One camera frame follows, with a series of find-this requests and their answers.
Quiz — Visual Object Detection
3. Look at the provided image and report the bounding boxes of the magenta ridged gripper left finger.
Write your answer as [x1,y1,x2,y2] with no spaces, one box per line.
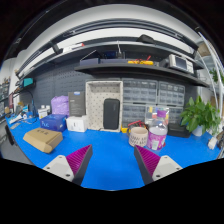
[44,145,93,185]

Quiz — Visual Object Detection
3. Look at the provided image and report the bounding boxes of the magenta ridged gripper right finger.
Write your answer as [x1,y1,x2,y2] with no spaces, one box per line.
[134,145,182,185]

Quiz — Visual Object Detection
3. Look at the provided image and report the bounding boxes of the plastic water bottle purple label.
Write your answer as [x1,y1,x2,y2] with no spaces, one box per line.
[146,110,168,151]

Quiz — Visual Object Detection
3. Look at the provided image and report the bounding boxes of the white patterned ceramic cup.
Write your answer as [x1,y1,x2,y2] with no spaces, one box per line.
[129,127,148,147]

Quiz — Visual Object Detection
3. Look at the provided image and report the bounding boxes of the blue table mat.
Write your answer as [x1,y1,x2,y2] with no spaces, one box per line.
[6,119,220,190]

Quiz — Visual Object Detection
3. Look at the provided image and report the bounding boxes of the brown cardboard box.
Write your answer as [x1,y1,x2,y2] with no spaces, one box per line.
[23,128,63,153]

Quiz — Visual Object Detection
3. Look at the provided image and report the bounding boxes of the black flat case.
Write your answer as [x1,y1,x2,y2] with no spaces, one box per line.
[168,123,190,138]

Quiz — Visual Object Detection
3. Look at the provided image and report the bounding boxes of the small white box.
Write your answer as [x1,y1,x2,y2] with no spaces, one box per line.
[66,116,88,132]

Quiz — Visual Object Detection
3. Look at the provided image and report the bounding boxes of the blue cardboard box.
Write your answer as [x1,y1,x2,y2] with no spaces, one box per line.
[40,114,67,132]

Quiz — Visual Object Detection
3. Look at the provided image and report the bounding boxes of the clear plastic container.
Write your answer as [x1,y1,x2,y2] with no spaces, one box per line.
[145,105,169,125]

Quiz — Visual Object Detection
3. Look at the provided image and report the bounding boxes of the purple plastic bag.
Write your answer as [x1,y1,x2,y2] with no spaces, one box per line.
[51,96,69,115]

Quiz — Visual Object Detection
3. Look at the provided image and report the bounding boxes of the white power adapter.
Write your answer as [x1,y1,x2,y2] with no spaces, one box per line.
[208,137,217,150]

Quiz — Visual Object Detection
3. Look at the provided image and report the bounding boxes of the dark grey upright box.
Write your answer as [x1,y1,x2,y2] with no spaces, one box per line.
[68,91,86,117]

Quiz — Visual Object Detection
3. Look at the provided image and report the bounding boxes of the green potted plant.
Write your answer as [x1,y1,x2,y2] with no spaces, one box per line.
[180,96,221,135]

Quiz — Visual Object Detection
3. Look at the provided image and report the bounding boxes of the black rectangular speaker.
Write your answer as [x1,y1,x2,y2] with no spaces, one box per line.
[103,98,120,130]

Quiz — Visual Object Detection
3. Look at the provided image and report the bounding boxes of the grey drawer cabinet right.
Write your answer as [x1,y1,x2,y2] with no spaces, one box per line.
[158,81,185,124]

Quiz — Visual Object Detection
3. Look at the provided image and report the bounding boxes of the grey drawer cabinet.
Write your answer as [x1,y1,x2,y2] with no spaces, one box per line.
[122,78,158,127]
[158,81,185,124]

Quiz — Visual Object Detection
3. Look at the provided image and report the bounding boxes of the grey drawer cabinet left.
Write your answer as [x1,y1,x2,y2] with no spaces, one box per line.
[122,78,158,127]

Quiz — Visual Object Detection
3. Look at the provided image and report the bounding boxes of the white pegboard tray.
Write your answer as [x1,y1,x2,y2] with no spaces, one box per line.
[85,80,123,132]

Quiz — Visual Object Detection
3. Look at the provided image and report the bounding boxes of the black lower shelf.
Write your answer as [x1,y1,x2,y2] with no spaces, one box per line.
[75,63,208,87]

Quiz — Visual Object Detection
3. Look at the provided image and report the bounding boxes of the yellow tool on shelf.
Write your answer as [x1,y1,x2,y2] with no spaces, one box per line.
[127,60,154,65]

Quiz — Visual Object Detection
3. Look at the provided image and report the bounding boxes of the grey oscilloscope on shelf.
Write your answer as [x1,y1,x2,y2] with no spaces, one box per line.
[168,54,194,74]

